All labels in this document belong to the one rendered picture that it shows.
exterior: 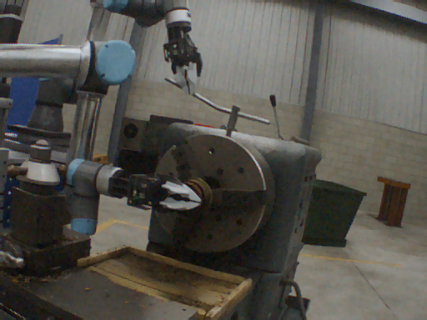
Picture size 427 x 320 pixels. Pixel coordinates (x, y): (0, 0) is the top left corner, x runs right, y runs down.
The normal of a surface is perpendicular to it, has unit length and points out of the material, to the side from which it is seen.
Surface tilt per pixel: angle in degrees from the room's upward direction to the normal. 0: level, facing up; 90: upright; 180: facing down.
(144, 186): 90
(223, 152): 90
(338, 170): 90
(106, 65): 89
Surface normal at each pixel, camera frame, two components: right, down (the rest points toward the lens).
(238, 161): -0.33, 0.00
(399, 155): -0.09, 0.04
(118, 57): 0.63, 0.14
